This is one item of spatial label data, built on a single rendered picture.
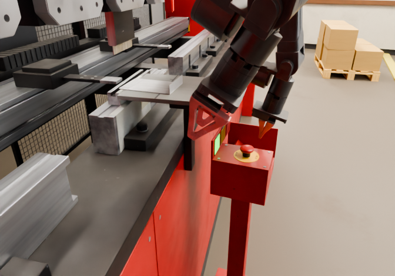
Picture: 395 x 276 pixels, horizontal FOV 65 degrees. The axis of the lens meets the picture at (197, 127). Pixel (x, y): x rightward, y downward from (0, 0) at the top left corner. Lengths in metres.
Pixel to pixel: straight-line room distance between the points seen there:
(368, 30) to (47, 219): 6.18
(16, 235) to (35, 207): 0.04
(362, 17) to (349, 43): 1.88
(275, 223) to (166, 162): 1.26
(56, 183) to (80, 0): 0.29
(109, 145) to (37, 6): 0.34
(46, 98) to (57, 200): 0.41
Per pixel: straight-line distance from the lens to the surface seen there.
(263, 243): 1.74
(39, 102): 0.89
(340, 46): 4.53
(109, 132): 0.70
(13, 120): 0.83
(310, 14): 6.37
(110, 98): 0.74
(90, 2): 0.57
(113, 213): 0.56
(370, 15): 6.38
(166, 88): 0.73
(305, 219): 1.93
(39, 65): 0.89
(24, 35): 1.28
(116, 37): 0.72
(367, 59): 4.66
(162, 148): 0.73
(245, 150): 0.86
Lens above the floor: 1.24
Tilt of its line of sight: 26 degrees down
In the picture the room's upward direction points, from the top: straight up
